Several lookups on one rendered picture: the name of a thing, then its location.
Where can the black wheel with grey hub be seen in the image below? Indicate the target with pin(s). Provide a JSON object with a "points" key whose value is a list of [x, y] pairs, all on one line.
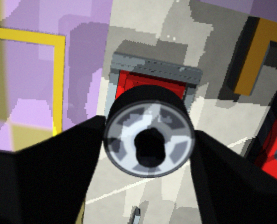
{"points": [[143, 107]]}

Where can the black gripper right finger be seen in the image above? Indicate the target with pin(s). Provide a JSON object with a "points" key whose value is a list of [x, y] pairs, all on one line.
{"points": [[228, 188]]}

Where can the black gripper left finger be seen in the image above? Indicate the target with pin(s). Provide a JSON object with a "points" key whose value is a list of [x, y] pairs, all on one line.
{"points": [[46, 183]]}

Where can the yellow tape line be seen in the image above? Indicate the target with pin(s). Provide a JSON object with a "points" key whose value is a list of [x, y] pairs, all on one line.
{"points": [[59, 63]]}

